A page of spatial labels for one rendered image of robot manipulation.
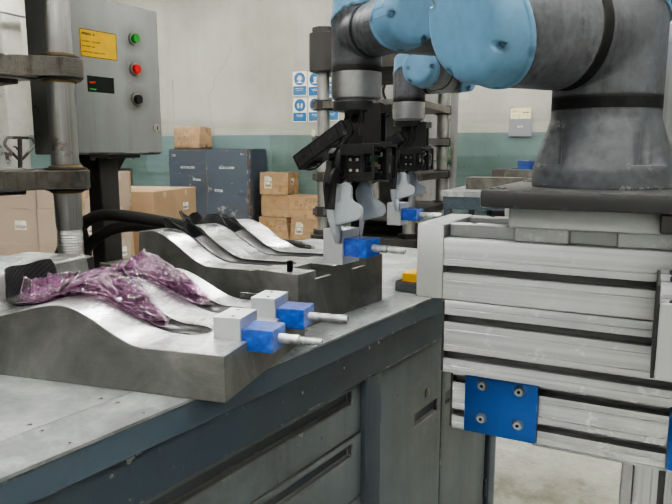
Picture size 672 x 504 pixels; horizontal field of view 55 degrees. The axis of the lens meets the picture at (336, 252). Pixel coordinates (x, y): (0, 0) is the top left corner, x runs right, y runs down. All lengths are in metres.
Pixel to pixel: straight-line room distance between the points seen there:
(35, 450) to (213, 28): 8.49
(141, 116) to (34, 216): 3.35
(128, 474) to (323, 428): 0.41
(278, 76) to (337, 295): 7.44
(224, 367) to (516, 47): 0.45
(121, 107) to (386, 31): 1.11
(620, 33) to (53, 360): 0.73
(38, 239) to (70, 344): 4.35
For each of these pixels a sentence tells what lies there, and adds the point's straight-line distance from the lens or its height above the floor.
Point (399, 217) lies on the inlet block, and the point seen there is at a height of 0.92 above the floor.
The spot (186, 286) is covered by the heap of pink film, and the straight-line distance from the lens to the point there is 0.94.
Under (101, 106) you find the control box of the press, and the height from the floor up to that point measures 1.19.
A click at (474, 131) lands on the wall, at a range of 7.56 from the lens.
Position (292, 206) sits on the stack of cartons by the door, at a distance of 7.91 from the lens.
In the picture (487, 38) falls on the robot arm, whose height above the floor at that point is 1.18.
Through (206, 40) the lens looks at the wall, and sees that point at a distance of 9.07.
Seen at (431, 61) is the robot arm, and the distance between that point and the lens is 1.35.
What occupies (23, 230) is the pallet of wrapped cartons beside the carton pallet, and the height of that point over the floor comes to 0.50.
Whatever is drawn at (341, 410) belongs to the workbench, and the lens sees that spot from 1.15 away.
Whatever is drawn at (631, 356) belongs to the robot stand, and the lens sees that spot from 0.76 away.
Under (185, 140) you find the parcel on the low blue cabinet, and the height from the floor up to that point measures 1.22.
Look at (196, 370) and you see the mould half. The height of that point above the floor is 0.83.
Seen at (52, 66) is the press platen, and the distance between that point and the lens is 1.59.
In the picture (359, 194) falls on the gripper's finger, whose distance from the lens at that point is 1.02.
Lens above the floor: 1.08
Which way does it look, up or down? 9 degrees down
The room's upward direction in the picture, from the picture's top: straight up
